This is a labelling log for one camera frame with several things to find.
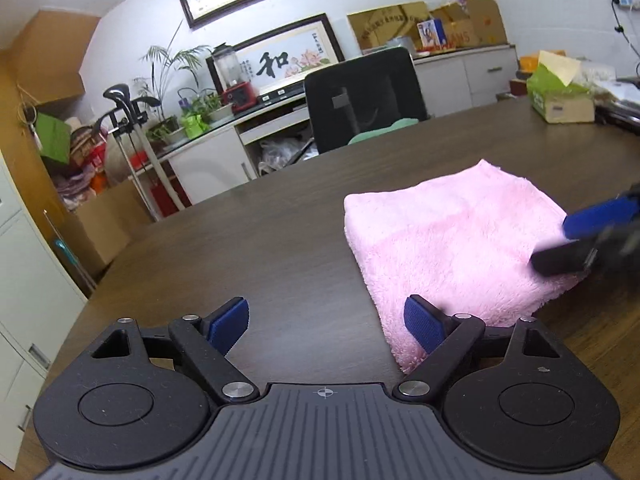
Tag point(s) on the framed calligraphy flower picture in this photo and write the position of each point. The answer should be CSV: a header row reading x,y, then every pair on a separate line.
x,y
277,62

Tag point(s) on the orange box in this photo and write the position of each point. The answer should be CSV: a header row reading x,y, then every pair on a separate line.
x,y
528,63

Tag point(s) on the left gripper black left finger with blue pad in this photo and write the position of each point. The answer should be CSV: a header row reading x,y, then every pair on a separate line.
x,y
139,395

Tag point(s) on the white grey filing cabinet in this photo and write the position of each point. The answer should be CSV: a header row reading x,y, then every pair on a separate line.
x,y
39,305

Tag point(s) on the green tissue pack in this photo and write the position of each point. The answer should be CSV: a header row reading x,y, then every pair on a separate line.
x,y
558,92

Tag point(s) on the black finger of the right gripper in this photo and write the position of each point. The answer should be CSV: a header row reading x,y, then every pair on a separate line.
x,y
569,258

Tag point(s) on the large cardboard box left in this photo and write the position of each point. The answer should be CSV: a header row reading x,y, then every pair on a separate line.
x,y
100,229

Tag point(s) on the green paper bag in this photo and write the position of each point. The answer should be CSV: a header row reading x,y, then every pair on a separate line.
x,y
54,137

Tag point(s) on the green plush cushion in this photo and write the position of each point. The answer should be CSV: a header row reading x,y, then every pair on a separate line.
x,y
399,124

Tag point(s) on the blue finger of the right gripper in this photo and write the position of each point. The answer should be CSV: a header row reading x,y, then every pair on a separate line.
x,y
590,221

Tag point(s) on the pink fluffy towel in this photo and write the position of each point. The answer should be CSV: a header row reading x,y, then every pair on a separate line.
x,y
462,242

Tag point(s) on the cardboard box on cabinet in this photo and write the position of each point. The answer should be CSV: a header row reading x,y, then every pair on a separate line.
x,y
477,24

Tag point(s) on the potted green plant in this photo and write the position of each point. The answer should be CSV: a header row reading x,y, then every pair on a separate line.
x,y
173,93

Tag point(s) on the red blender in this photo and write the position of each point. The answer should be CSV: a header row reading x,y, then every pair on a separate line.
x,y
231,83

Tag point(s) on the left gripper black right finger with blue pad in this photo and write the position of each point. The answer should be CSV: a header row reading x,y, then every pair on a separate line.
x,y
515,397

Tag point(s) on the black mesh office chair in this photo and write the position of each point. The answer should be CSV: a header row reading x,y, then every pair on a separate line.
x,y
360,95

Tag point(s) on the white low cabinet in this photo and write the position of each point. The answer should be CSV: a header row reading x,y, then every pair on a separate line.
x,y
228,157

